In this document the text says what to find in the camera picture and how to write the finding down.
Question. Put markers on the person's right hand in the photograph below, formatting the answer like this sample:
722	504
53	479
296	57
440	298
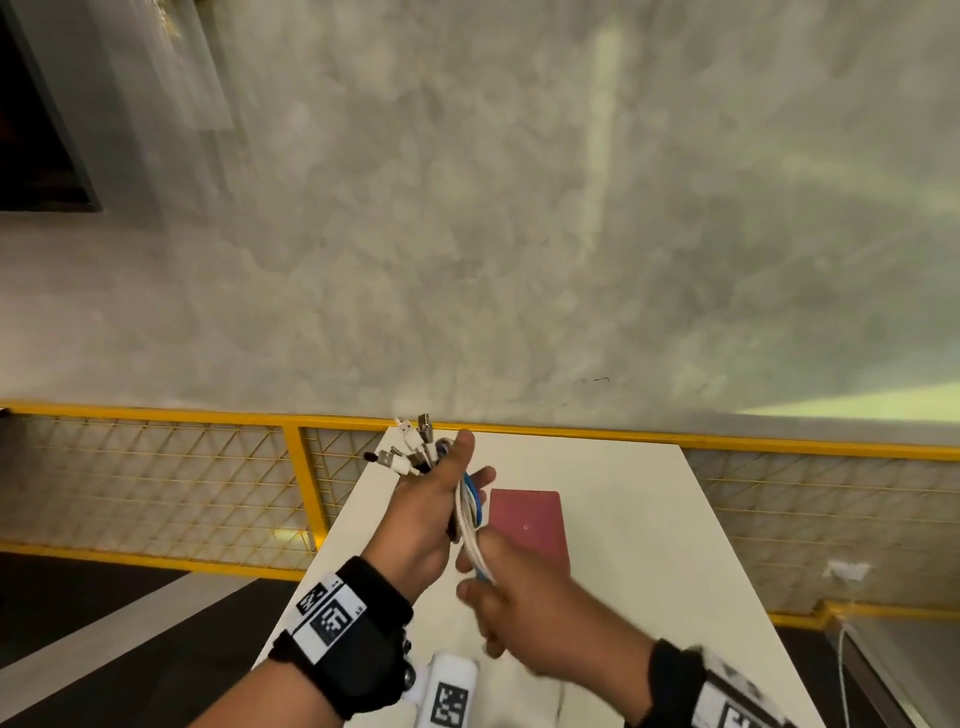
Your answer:
555	615

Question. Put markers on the person's left hand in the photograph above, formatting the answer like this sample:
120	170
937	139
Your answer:
427	525

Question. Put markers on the pink box with green drawer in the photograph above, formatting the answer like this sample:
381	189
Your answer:
529	525

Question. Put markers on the person's right forearm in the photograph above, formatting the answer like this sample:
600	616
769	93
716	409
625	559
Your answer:
637	720

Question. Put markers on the yellow mesh railing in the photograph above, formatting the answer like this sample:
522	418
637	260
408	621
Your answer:
304	487

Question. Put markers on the black left wristband with markers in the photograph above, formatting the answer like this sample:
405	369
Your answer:
352	637

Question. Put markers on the black wristband with markers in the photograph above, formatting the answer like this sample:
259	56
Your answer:
352	637
712	690

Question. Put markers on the white table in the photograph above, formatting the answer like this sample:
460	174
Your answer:
675	540

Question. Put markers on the black right wristband with markers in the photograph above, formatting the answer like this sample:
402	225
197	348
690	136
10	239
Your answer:
712	690

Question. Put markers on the black screen panel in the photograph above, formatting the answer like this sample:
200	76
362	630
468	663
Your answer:
34	150

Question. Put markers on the white wall socket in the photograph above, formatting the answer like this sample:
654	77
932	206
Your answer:
846	570

